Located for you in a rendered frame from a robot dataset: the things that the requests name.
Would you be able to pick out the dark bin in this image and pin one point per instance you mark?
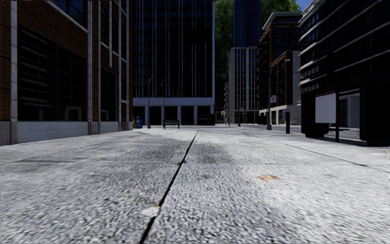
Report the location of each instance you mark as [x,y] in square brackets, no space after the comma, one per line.
[206,119]

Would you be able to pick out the green bench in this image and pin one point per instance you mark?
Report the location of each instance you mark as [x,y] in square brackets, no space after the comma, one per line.
[171,123]

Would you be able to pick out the grey street lamp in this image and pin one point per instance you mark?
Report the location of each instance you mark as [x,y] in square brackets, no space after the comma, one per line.
[269,100]
[149,103]

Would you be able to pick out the blue letter box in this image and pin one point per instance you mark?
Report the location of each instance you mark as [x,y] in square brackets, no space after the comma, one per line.
[138,122]

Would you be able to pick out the pale concrete building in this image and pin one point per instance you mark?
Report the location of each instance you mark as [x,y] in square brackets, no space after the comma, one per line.
[243,82]

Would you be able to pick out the brown brick building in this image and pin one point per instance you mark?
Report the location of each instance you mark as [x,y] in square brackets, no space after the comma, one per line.
[281,61]

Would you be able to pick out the blue glass tower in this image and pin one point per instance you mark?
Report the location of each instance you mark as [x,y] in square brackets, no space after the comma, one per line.
[247,23]

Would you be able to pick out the red brick building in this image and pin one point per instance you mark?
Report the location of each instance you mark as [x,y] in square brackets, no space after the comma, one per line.
[54,76]

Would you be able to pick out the dark glass building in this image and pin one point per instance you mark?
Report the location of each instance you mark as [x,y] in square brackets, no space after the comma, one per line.
[344,45]

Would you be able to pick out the black bus shelter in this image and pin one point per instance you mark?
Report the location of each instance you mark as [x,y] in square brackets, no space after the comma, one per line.
[374,113]

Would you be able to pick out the short dark post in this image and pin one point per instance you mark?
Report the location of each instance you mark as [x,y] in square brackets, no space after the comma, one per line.
[288,122]

